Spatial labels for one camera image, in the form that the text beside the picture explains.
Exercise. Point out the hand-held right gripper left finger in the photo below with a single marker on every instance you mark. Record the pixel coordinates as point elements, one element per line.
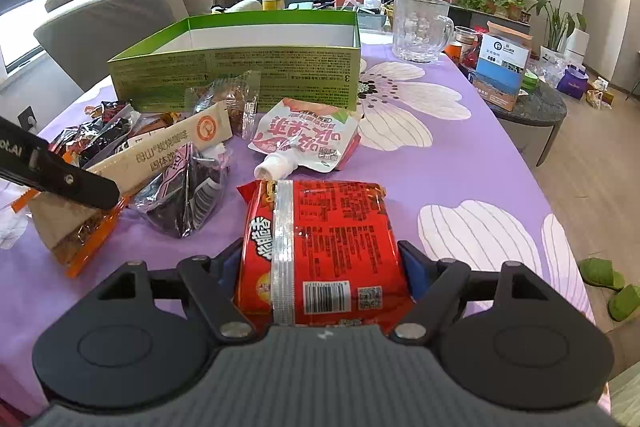
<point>231,263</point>

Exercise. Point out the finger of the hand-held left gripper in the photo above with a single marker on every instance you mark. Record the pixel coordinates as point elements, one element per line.
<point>82,185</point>

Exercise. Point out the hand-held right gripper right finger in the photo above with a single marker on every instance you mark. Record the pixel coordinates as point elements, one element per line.
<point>411,265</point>

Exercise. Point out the orange-edged brown snack packet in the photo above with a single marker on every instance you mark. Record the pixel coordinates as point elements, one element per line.
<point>64,233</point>

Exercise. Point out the red instant noodle packet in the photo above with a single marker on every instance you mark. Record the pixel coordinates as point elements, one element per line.
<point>330,237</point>

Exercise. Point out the green cardboard box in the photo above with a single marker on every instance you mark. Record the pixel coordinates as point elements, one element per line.
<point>280,67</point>

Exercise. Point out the black and red snack packet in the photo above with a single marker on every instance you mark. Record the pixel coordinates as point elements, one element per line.
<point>104,133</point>

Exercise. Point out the black and pink snack packet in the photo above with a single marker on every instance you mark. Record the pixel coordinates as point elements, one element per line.
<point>186,203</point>

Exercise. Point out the long beige coffee packet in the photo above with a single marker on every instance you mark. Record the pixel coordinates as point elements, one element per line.
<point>165,143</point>

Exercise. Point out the small orange snack packet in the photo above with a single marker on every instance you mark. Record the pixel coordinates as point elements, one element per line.
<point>156,125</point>

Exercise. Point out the purple floral tablecloth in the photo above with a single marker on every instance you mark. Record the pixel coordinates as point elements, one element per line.
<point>450,162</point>

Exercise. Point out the pink spouted jelly pouch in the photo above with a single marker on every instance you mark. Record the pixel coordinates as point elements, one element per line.
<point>300,133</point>

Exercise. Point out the clear wrapped pastry packet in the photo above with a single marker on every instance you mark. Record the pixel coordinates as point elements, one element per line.
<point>234,101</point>

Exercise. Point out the grey sofa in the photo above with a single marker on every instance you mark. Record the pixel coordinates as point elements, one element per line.
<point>115,22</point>

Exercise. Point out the green slipper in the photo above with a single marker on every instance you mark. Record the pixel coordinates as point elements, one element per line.
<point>626,303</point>
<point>600,272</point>

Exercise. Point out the round dark side table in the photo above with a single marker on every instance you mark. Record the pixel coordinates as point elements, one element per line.
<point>537,109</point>

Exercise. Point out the blue and white box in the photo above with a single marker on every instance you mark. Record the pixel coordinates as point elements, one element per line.
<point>500,67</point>

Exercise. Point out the glass cup with orange label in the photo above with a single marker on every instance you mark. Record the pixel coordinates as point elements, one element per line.
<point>464,44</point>

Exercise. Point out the glass pitcher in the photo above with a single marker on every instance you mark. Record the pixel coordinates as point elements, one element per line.
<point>419,29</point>

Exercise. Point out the purple gift bag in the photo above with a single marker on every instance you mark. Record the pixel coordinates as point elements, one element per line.
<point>573,83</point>

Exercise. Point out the yellow cup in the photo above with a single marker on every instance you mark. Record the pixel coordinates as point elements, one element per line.
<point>273,3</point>

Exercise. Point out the white floor appliance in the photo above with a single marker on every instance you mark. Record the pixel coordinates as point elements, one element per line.
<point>579,41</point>

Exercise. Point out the tall leafy potted plant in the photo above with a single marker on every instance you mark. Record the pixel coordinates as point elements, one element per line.
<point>556,19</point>

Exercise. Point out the wall socket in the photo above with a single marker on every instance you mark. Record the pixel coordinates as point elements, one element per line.
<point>27,118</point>

